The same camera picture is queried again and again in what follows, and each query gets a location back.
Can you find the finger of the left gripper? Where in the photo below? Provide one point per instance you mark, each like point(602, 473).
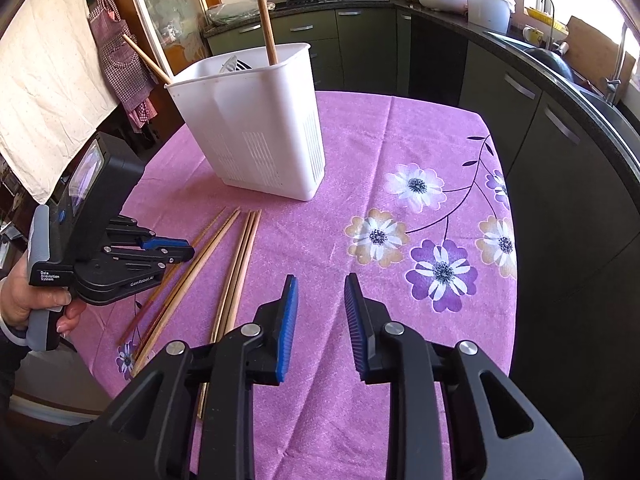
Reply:
point(173, 254)
point(164, 242)

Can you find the white hanging cloth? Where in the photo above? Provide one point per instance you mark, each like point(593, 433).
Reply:
point(53, 93)

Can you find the wooden cutting board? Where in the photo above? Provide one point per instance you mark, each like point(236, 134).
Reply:
point(594, 56)

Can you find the small steel faucet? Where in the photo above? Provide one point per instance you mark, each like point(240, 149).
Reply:
point(548, 5)

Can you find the steel sink faucet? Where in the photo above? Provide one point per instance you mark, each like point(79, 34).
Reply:
point(615, 81)

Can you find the person's left hand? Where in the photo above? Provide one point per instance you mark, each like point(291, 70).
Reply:
point(19, 299)

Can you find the glass sliding door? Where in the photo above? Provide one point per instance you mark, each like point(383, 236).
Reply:
point(174, 31)

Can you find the white plastic bucket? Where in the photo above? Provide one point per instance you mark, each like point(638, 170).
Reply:
point(494, 15)

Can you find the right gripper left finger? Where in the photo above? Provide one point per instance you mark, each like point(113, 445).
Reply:
point(277, 320)

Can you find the purple floral tablecloth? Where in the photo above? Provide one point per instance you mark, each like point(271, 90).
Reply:
point(412, 202)

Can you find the purple checked apron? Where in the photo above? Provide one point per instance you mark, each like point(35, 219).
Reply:
point(123, 69)

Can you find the black plastic fork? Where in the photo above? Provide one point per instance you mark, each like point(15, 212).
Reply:
point(233, 64)

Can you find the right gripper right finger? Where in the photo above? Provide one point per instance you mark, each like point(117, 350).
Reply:
point(366, 319)

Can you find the white plastic utensil holder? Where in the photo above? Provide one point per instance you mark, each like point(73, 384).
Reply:
point(259, 129)

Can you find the stainless steel sink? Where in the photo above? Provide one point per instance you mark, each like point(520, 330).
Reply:
point(592, 95)

